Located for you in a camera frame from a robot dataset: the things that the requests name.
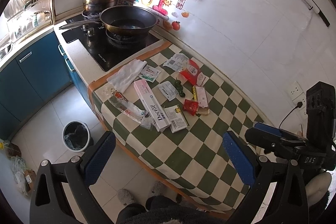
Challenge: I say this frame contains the white round trash bin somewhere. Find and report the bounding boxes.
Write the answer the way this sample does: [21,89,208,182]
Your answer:
[62,121,93,152]

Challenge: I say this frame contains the pink yellow snack wrapper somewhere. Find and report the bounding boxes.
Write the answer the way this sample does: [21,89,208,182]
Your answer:
[193,85,210,115]

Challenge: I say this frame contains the left grey slipper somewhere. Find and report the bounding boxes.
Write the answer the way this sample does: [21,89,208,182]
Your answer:
[117,189,136,206]

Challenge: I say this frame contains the black power cable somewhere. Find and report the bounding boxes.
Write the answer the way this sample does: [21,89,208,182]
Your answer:
[278,102,303,130]

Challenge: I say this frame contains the grey slipper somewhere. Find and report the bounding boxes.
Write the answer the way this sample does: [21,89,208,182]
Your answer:
[149,181,168,198]
[117,189,136,206]

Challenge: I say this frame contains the black gas stove top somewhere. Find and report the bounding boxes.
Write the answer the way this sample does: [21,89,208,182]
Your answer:
[62,15,159,72]

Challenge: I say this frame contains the red white sugar bag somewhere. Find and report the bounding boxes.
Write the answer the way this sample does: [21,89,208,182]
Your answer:
[179,59,206,86]

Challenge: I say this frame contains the blue kitchen cabinets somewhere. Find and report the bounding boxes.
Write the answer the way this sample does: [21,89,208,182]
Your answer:
[1,32,89,140]

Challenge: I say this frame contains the black wok pan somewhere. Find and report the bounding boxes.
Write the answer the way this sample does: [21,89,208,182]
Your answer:
[59,6,157,36]

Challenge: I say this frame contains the green white sachet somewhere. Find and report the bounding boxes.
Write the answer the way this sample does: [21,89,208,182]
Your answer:
[138,65,161,83]

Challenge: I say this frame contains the Doctor toothpaste box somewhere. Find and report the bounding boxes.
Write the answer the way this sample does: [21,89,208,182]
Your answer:
[133,80,171,132]

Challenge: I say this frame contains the white wall socket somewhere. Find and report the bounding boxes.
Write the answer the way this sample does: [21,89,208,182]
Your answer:
[285,81,307,121]

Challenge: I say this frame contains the clear plastic wrapper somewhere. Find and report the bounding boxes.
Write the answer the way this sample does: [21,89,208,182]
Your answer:
[108,90,152,130]

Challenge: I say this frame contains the small white label packet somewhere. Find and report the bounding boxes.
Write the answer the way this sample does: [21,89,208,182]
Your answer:
[158,81,178,101]

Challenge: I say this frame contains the small cardboard box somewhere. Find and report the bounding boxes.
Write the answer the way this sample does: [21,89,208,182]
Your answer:
[24,169,36,193]

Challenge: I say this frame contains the crumpled plastic bags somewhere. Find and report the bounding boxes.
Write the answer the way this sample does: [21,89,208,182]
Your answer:
[10,156,28,197]

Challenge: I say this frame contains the orange fruit wall sticker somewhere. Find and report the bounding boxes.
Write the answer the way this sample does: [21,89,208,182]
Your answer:
[181,12,189,18]

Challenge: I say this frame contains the small red snack packet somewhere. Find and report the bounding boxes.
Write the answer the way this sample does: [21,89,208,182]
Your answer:
[183,99,199,116]

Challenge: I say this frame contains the clear printed plastic bag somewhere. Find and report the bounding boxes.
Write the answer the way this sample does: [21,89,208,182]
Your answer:
[163,53,189,72]

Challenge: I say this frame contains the green checkered tablecloth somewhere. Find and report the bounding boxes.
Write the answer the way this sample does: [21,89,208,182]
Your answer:
[88,40,266,214]

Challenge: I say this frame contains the pink number wall decoration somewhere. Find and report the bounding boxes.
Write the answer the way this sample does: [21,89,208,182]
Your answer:
[153,0,168,16]

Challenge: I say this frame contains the right grey slipper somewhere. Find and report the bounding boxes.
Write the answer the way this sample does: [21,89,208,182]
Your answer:
[149,181,168,198]

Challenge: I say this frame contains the cooking oil bottle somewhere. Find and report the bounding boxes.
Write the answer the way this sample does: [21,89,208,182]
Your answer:
[0,140,22,159]

